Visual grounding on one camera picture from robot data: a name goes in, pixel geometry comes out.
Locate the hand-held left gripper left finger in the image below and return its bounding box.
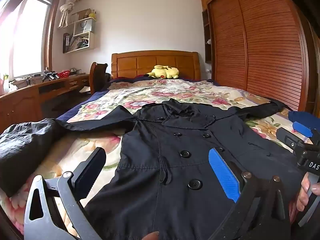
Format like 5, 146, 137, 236
24, 147, 107, 240

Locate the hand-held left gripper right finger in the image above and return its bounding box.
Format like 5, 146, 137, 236
208, 148, 292, 240

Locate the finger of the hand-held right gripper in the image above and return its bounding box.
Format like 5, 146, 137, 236
292, 121, 320, 145
276, 127, 305, 155

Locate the black buttoned coat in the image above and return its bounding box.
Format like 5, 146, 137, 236
56, 99, 310, 240

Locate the person's right hand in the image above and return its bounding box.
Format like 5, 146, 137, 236
296, 172, 320, 212

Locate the black leather jacket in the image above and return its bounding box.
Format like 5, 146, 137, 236
0, 118, 65, 198

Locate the floral blanket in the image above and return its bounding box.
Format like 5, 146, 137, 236
0, 79, 313, 240

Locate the wooden chair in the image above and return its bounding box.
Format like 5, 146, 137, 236
89, 62, 108, 95

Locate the wooden slatted wardrobe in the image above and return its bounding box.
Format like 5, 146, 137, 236
199, 0, 320, 117

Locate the wooden desk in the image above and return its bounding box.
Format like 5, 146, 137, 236
0, 74, 91, 133

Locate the yellow plush toy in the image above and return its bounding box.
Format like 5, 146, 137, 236
146, 65, 180, 79

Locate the white bottle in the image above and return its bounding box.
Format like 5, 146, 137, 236
2, 74, 10, 94

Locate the wooden bed headboard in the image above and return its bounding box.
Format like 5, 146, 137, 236
111, 50, 202, 80

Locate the dark wooden niche shelf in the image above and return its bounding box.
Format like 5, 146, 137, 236
202, 9, 213, 64

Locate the tied beige curtain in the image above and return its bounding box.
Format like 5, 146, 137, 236
58, 0, 82, 28

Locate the white wall shelf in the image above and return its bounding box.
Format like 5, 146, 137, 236
62, 10, 97, 54

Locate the window with wooden frame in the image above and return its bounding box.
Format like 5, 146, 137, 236
0, 0, 62, 80

